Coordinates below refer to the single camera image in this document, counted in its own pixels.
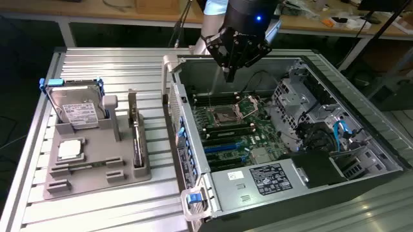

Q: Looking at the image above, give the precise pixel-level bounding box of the thin locking lever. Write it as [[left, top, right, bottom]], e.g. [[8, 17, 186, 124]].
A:
[[207, 88, 215, 113]]

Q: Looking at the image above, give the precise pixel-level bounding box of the black open PC case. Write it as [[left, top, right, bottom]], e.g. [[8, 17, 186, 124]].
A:
[[161, 54, 408, 232]]

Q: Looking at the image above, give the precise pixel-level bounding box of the grey parts rack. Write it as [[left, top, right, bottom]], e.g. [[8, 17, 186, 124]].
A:
[[43, 95, 153, 201]]

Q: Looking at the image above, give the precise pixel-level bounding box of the black plastic shroud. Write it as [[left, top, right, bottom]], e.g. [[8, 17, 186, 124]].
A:
[[289, 150, 350, 189]]

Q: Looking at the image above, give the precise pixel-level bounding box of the blue expansion slot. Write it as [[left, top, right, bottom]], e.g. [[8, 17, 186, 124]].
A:
[[205, 142, 242, 153]]

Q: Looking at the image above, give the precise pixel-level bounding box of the black installed RAM stick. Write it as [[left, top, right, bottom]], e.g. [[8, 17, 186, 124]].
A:
[[203, 123, 257, 140]]

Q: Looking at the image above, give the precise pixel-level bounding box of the wooden desk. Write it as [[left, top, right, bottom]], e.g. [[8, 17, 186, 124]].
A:
[[0, 0, 413, 41]]

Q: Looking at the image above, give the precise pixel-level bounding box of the black RAM slot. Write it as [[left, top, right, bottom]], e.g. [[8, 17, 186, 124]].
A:
[[193, 93, 240, 107]]

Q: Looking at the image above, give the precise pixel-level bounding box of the black slanted pole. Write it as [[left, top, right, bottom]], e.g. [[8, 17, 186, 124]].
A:
[[337, 0, 411, 71]]

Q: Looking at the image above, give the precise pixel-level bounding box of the silver chipset heatsink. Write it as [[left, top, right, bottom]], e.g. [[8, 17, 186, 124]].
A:
[[250, 147, 274, 164]]

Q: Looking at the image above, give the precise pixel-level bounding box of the black internal wire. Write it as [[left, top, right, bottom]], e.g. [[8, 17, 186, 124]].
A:
[[244, 69, 282, 98]]

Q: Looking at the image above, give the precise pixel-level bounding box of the silver CPU chip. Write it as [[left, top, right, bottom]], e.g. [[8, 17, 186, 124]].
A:
[[56, 139, 83, 162]]

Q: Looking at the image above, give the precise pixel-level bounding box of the black monitor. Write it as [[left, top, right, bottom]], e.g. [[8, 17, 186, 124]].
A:
[[357, 0, 413, 24]]

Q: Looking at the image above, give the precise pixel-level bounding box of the blue data wire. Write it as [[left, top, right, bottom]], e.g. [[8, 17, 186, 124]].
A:
[[332, 119, 353, 152]]

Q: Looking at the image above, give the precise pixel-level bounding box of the green RAM stick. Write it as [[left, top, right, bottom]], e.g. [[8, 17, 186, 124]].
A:
[[68, 161, 110, 170]]

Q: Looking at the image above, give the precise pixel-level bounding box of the black graphics card metal bracket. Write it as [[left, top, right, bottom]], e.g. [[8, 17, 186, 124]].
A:
[[127, 88, 147, 169]]

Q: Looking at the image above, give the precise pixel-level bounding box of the metal disk bay cage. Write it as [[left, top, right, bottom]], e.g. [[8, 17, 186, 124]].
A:
[[270, 76, 325, 137]]

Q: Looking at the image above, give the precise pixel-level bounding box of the blue case latch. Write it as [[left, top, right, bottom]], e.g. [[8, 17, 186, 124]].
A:
[[187, 192, 202, 206]]

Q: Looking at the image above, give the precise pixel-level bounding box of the metal socket cover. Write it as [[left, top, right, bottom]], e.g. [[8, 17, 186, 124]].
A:
[[237, 95, 262, 119]]

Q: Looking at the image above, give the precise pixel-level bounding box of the orange white small box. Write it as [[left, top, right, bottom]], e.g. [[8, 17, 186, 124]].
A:
[[320, 16, 362, 30]]

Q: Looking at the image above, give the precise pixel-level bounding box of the grey power supply unit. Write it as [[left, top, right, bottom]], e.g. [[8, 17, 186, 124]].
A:
[[209, 159, 312, 211]]

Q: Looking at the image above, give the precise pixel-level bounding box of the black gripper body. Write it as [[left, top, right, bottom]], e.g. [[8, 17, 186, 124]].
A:
[[222, 0, 282, 49]]

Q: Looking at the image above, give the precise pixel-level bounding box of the black hanging cable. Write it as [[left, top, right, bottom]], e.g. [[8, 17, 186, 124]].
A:
[[169, 0, 193, 49]]

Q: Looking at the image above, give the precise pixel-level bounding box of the hard disk blue carrier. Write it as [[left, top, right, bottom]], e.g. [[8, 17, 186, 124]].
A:
[[38, 77, 109, 133]]

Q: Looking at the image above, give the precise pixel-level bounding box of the CPU socket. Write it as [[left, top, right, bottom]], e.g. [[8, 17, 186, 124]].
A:
[[213, 106, 242, 124]]

